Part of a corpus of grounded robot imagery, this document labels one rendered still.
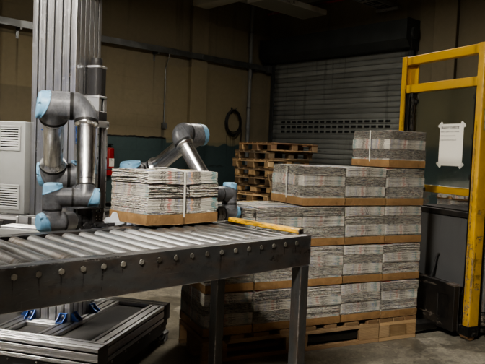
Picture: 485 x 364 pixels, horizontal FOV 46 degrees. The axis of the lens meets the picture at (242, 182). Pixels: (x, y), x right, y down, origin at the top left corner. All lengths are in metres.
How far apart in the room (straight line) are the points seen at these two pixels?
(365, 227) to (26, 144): 1.95
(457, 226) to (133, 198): 2.40
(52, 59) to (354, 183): 1.79
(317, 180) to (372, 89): 7.66
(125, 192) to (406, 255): 1.93
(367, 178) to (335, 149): 7.80
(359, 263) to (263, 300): 0.66
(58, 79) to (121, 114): 7.31
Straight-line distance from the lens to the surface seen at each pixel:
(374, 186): 3.50
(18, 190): 3.09
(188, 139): 2.90
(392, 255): 3.64
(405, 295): 3.77
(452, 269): 4.15
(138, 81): 10.54
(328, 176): 3.30
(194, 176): 2.45
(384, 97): 10.69
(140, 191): 2.37
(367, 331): 3.64
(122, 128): 10.32
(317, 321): 3.41
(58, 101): 2.45
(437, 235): 4.23
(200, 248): 1.92
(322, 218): 3.31
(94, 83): 3.03
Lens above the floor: 1.12
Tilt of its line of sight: 3 degrees down
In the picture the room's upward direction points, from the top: 2 degrees clockwise
